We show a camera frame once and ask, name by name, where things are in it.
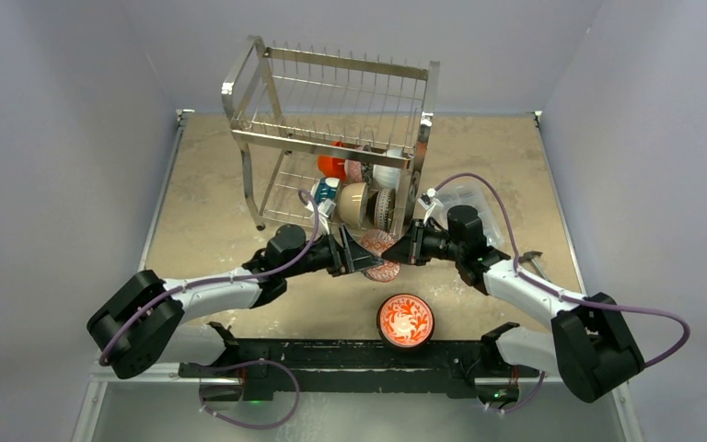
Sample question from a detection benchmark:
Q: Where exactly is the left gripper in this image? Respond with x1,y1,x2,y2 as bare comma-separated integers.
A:
283,225,381,279

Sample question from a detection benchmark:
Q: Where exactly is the red floral pattern bowl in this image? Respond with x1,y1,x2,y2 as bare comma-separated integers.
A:
376,293,435,351

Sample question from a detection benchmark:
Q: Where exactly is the clear plastic screw box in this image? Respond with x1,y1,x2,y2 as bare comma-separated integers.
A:
433,180,504,248

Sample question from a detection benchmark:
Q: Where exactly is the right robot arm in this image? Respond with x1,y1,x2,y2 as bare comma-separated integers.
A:
382,205,646,403

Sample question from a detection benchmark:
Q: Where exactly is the red geometric pattern bowl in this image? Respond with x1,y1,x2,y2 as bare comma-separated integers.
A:
360,228,400,283

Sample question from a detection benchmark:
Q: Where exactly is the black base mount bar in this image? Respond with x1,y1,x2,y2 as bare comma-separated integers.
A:
179,338,539,401

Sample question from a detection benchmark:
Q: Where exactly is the steel two-tier dish rack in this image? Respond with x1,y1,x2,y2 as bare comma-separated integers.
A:
221,35,440,234

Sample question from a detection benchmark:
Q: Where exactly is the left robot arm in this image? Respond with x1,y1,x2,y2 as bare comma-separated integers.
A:
86,225,384,379

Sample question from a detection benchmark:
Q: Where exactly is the black hex key tool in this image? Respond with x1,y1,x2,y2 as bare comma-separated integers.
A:
518,250,550,281

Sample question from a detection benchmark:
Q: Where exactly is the white red-rimmed bowl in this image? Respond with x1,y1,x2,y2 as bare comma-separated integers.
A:
310,177,342,205

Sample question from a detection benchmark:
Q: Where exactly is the beige speckled bowl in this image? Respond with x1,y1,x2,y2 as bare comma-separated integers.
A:
337,182,369,228

